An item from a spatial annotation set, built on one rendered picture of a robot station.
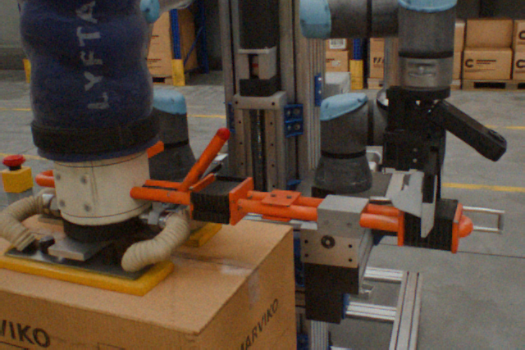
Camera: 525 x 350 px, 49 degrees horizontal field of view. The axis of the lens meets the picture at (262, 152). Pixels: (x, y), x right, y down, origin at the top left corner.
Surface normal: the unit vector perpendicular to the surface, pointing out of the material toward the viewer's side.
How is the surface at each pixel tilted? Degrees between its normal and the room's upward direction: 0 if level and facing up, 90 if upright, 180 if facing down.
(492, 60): 90
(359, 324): 0
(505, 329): 0
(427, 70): 90
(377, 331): 0
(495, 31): 91
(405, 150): 90
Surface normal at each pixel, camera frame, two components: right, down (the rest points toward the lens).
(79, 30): 0.27, 0.07
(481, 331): -0.04, -0.95
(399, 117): -0.40, 0.28
